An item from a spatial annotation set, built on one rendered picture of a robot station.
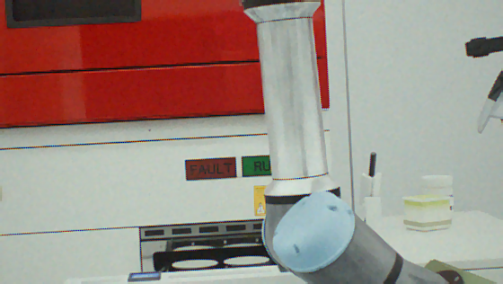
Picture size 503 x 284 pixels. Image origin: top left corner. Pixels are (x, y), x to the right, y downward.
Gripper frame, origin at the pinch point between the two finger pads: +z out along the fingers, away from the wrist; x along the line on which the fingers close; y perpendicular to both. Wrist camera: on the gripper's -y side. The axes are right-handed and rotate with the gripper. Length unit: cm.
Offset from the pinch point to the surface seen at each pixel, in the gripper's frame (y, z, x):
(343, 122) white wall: -97, 53, 181
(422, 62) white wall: -83, 22, 199
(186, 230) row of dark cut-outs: -61, 55, 24
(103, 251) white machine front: -74, 65, 14
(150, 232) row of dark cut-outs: -67, 58, 20
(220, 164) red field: -61, 38, 29
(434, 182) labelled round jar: -17, 23, 43
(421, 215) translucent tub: -12.4, 26.7, 27.5
